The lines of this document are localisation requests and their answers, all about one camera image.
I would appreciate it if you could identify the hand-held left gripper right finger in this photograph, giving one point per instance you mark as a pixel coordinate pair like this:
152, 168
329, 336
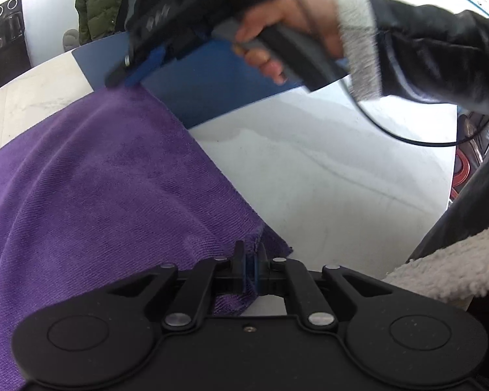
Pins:
263, 269

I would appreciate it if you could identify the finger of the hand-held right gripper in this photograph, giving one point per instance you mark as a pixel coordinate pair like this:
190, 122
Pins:
146, 67

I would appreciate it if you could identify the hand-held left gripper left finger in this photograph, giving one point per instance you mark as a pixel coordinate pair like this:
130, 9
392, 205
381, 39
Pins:
238, 269

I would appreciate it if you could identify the purple towel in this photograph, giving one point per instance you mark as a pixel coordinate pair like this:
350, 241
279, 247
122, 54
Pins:
106, 191

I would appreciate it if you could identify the person's right forearm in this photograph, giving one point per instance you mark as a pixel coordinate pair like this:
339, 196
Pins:
432, 49

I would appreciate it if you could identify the person's right hand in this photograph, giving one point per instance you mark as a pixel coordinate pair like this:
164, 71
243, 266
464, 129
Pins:
293, 12

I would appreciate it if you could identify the blue table mat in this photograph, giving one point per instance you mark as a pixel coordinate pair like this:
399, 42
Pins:
212, 85

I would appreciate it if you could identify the green padded jacket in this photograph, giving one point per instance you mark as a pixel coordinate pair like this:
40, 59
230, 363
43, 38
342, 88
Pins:
102, 4

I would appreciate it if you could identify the white fan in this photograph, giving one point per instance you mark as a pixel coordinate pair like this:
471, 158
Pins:
70, 40

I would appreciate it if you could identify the black kettle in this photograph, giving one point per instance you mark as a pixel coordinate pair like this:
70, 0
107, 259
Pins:
11, 24

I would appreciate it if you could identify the black water dispenser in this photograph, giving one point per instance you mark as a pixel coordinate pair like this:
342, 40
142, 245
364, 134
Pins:
4, 61

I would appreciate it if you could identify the person's black fleece-lined jacket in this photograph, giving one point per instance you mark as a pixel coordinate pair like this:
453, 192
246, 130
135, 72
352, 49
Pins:
452, 269

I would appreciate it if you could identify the red-brown wooden furniture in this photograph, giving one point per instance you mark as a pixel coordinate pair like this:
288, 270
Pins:
460, 171

